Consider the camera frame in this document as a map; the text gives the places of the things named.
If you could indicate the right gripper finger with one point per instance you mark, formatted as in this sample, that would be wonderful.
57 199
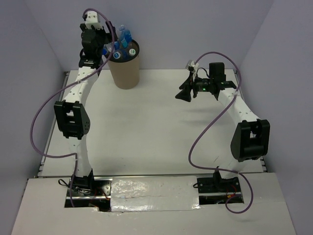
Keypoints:
184 94
188 82

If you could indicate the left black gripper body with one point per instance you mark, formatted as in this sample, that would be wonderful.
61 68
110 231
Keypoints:
103 38

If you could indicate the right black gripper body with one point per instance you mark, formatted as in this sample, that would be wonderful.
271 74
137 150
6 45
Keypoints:
202 84

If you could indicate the blue label bottle front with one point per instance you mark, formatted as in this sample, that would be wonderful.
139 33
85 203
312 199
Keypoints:
108 48

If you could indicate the blue label bottle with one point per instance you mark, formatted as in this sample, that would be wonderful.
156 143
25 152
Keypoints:
120 55
108 48
124 36

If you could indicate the green label clear bottle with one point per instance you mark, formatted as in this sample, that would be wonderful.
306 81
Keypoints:
132 52

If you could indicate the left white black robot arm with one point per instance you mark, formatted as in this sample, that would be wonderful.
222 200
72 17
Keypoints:
72 118

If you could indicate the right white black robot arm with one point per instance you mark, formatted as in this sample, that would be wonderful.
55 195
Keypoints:
251 136

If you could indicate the brown cardboard cylinder bin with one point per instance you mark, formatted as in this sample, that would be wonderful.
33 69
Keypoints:
125 73

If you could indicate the silver foil tape sheet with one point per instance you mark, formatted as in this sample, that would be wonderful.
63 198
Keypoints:
154 194

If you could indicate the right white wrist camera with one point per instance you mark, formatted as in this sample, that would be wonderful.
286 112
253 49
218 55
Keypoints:
192 66

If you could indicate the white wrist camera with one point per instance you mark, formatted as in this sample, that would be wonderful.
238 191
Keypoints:
92 20
192 66

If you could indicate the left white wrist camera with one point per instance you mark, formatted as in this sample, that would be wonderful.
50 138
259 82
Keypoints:
92 20

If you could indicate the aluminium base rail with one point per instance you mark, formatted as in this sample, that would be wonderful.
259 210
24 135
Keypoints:
155 175

